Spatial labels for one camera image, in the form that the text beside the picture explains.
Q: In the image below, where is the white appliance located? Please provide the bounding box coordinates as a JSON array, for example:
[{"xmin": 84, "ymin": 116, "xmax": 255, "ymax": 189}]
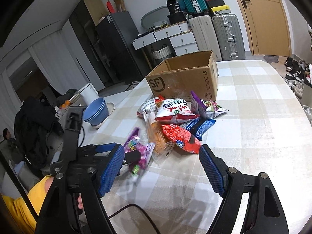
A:
[{"xmin": 78, "ymin": 83, "xmax": 99, "ymax": 106}]

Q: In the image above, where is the dark wardrobe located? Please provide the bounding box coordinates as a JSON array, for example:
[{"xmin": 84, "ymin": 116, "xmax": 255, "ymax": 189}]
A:
[{"xmin": 68, "ymin": 0, "xmax": 110, "ymax": 89}]

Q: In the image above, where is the oval mirror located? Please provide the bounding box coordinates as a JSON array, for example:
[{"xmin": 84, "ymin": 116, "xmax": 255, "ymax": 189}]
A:
[{"xmin": 141, "ymin": 5, "xmax": 169, "ymax": 30}]

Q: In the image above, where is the black cable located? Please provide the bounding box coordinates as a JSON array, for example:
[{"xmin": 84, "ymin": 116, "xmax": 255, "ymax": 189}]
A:
[
  {"xmin": 78, "ymin": 124, "xmax": 86, "ymax": 147},
  {"xmin": 108, "ymin": 203, "xmax": 156, "ymax": 234}
]

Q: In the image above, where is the black shoe box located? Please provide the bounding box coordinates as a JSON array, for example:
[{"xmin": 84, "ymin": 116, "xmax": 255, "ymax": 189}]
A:
[{"xmin": 206, "ymin": 0, "xmax": 226, "ymax": 8}]

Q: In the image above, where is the clear bag of orange snacks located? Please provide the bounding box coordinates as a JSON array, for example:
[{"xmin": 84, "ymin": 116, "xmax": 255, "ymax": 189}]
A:
[{"xmin": 146, "ymin": 113, "xmax": 176, "ymax": 165}]

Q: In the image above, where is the white suitcase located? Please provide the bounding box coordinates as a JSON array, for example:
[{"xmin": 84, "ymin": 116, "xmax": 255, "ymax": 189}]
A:
[{"xmin": 188, "ymin": 15, "xmax": 222, "ymax": 62}]

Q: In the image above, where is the silver suitcase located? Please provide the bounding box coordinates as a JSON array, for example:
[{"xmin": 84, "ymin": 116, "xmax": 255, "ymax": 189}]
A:
[{"xmin": 212, "ymin": 14, "xmax": 246, "ymax": 61}]

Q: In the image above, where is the purple silver snack packet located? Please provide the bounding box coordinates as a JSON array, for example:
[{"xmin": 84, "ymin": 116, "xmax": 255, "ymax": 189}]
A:
[{"xmin": 190, "ymin": 91, "xmax": 229, "ymax": 119}]

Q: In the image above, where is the wooden door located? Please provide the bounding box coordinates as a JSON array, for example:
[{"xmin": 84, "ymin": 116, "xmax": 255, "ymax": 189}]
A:
[{"xmin": 228, "ymin": 0, "xmax": 292, "ymax": 56}]

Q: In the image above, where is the person's left forearm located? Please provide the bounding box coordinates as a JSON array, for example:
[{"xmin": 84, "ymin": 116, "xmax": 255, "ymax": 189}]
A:
[{"xmin": 1, "ymin": 175, "xmax": 54, "ymax": 234}]

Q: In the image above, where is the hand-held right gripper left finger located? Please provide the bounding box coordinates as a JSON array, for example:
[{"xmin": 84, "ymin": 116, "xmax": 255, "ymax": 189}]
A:
[{"xmin": 35, "ymin": 145, "xmax": 125, "ymax": 234}]

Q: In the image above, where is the grey refrigerator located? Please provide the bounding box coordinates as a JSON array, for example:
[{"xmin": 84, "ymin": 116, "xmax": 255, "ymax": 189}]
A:
[{"xmin": 95, "ymin": 12, "xmax": 143, "ymax": 84}]

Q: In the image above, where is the yellow black box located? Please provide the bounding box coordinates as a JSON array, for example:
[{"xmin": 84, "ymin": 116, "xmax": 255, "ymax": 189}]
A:
[{"xmin": 210, "ymin": 7, "xmax": 231, "ymax": 15}]

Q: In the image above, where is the black round box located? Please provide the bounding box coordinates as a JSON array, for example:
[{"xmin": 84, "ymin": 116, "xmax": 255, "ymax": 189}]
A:
[{"xmin": 167, "ymin": 0, "xmax": 183, "ymax": 15}]

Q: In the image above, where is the pink purple candy packet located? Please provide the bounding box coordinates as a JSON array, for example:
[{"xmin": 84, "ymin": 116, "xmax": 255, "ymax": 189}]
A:
[{"xmin": 119, "ymin": 127, "xmax": 156, "ymax": 183}]

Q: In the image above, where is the pile of shoes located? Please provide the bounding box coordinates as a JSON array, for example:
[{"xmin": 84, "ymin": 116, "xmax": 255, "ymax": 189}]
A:
[{"xmin": 284, "ymin": 56, "xmax": 312, "ymax": 127}]

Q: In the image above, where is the brown cardboard box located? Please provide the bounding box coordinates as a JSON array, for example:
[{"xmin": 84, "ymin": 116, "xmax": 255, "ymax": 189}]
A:
[{"xmin": 145, "ymin": 50, "xmax": 219, "ymax": 102}]

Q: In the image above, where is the white dresser with drawers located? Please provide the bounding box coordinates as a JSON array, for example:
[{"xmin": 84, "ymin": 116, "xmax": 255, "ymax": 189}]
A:
[{"xmin": 132, "ymin": 21, "xmax": 199, "ymax": 56}]

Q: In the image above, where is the woven basket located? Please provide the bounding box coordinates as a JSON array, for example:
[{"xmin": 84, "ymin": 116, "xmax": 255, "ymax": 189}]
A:
[{"xmin": 149, "ymin": 44, "xmax": 175, "ymax": 60}]

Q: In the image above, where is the white red noodle snack packet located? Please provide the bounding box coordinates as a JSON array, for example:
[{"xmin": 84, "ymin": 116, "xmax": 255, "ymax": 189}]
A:
[{"xmin": 155, "ymin": 95, "xmax": 200, "ymax": 125}]

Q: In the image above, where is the white grey snack packet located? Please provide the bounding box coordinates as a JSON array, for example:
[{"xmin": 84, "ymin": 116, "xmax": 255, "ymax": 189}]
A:
[{"xmin": 137, "ymin": 97, "xmax": 162, "ymax": 122}]

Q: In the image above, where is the blue snack packet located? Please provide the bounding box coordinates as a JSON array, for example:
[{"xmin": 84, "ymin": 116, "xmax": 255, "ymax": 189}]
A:
[{"xmin": 184, "ymin": 117, "xmax": 216, "ymax": 141}]

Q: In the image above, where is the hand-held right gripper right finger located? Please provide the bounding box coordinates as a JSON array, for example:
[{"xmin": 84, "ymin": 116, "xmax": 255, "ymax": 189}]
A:
[{"xmin": 199, "ymin": 145, "xmax": 289, "ymax": 234}]

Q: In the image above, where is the beige plate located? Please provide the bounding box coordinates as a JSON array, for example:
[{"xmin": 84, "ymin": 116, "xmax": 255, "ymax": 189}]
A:
[{"xmin": 92, "ymin": 102, "xmax": 115, "ymax": 129}]

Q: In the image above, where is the black jacket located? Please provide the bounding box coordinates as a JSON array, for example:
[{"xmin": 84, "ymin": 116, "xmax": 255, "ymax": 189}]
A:
[{"xmin": 14, "ymin": 96, "xmax": 64, "ymax": 170}]

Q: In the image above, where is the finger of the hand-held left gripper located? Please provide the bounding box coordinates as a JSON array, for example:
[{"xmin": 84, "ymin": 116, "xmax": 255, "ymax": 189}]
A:
[
  {"xmin": 122, "ymin": 151, "xmax": 142, "ymax": 165},
  {"xmin": 77, "ymin": 143, "xmax": 122, "ymax": 157}
]

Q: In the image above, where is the blue bowl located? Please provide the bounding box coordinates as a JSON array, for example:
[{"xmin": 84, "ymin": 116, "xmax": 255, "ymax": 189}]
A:
[
  {"xmin": 83, "ymin": 97, "xmax": 109, "ymax": 123},
  {"xmin": 84, "ymin": 118, "xmax": 108, "ymax": 127}
]

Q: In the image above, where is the ribbed floor mat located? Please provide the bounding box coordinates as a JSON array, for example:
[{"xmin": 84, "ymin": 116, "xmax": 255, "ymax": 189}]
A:
[{"xmin": 127, "ymin": 80, "xmax": 140, "ymax": 92}]

